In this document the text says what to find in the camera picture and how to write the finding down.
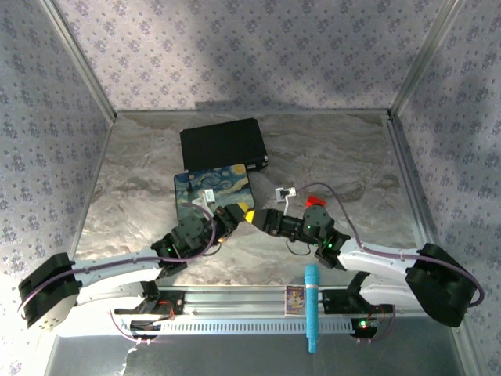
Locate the starry night print box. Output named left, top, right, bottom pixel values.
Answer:
left=173, top=163, right=256, bottom=225

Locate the black hard case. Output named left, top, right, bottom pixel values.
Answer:
left=179, top=117, right=272, bottom=175

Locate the small purple card box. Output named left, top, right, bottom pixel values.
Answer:
left=283, top=284, right=307, bottom=316

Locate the cyan marker pen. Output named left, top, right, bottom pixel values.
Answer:
left=304, top=264, right=321, bottom=355

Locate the grey metal sheet plate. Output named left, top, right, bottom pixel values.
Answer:
left=41, top=316, right=469, bottom=376

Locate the thin black right gripper cable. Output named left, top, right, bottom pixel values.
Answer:
left=284, top=237, right=319, bottom=256

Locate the aluminium mounting rail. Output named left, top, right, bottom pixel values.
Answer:
left=156, top=286, right=397, bottom=316

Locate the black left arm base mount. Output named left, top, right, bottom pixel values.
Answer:
left=113, top=280, right=186, bottom=315

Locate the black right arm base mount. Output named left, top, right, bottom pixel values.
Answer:
left=322, top=269, right=395, bottom=315

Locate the white slotted cable duct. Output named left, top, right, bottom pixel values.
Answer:
left=117, top=316, right=358, bottom=337

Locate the aluminium back frame bar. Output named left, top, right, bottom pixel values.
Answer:
left=115, top=109, right=392, bottom=118

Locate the aluminium side frame bar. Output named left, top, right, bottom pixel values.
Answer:
left=385, top=113, right=445, bottom=251
left=64, top=113, right=117, bottom=264

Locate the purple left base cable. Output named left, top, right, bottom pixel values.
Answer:
left=108, top=308, right=154, bottom=346

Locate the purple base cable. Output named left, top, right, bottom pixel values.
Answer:
left=355, top=304, right=397, bottom=346
left=108, top=308, right=154, bottom=346

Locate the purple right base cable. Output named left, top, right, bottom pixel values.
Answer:
left=355, top=304, right=397, bottom=346

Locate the aluminium corner post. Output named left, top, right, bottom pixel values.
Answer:
left=388, top=0, right=467, bottom=118
left=38, top=0, right=118, bottom=119

